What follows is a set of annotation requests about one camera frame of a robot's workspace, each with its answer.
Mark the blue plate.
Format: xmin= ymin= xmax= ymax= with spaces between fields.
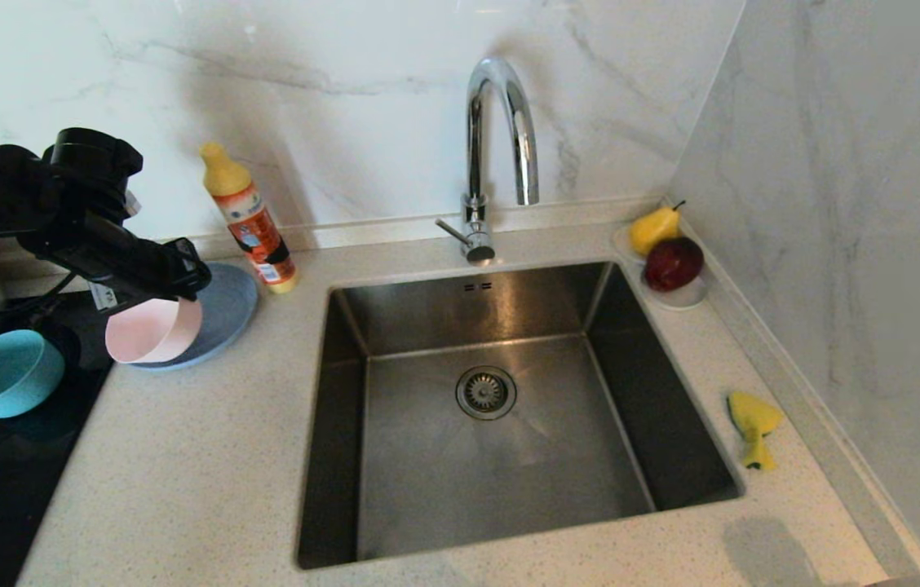
xmin=130 ymin=262 xmax=259 ymax=373

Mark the small pale pink plate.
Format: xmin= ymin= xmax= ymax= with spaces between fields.
xmin=105 ymin=297 xmax=205 ymax=364

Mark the orange yellow-capped detergent bottle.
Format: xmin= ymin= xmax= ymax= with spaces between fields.
xmin=199 ymin=142 xmax=299 ymax=294

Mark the teal bowl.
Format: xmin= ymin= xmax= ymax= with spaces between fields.
xmin=0 ymin=329 xmax=67 ymax=419

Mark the chrome gooseneck faucet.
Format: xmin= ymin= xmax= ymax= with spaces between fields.
xmin=436 ymin=55 xmax=540 ymax=266

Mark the yellow fish-shaped sponge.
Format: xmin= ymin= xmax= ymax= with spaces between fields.
xmin=726 ymin=391 xmax=784 ymax=471

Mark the stainless steel sink basin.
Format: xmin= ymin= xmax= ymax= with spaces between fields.
xmin=297 ymin=261 xmax=746 ymax=570

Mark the black induction cooktop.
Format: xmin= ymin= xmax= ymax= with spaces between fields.
xmin=0 ymin=285 xmax=114 ymax=587

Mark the round metal drain strainer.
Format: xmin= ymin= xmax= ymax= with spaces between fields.
xmin=455 ymin=365 xmax=518 ymax=421

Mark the yellow pear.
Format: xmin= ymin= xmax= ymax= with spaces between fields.
xmin=630 ymin=201 xmax=687 ymax=258

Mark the dark red apple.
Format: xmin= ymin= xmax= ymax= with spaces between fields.
xmin=644 ymin=236 xmax=705 ymax=293

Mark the small white fruit dish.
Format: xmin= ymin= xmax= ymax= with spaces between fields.
xmin=612 ymin=225 xmax=707 ymax=311

